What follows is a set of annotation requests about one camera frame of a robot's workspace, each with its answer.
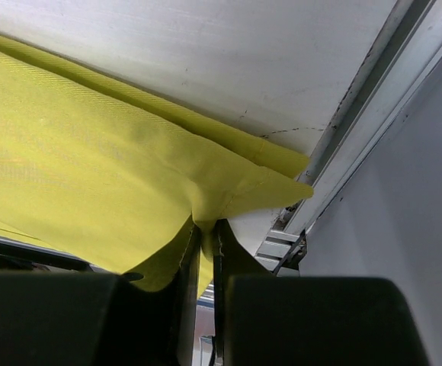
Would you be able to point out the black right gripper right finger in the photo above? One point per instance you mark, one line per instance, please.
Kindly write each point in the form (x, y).
(263, 319)

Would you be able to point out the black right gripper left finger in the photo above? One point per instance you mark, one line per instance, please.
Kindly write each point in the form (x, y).
(55, 309)

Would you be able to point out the yellow-green trousers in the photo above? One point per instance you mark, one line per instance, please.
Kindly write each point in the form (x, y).
(109, 173)

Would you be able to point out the aluminium rail frame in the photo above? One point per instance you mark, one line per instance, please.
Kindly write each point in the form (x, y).
(355, 86)

